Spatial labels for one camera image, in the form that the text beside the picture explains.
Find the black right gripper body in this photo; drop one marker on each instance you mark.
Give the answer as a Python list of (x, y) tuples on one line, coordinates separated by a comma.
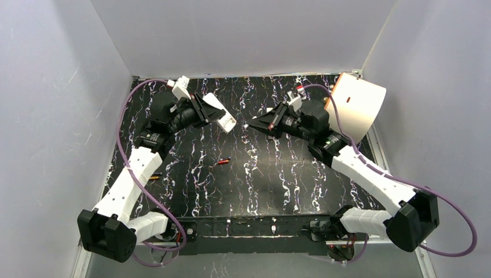
[(276, 120)]

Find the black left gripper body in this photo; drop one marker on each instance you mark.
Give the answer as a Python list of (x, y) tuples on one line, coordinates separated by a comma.
[(198, 111)]

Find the red and white remote control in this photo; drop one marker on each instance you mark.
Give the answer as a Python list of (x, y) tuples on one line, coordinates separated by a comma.
[(224, 120)]

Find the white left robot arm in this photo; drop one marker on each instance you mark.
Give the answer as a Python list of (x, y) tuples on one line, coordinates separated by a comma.
[(107, 229)]

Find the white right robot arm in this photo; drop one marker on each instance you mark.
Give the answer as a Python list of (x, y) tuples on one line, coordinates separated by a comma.
[(409, 214)]

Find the white round stool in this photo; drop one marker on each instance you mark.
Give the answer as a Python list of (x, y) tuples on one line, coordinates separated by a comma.
[(358, 103)]

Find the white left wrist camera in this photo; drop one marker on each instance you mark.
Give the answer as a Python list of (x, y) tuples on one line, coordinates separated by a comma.
[(179, 87)]

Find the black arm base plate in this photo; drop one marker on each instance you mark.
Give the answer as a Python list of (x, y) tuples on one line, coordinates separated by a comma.
[(266, 235)]

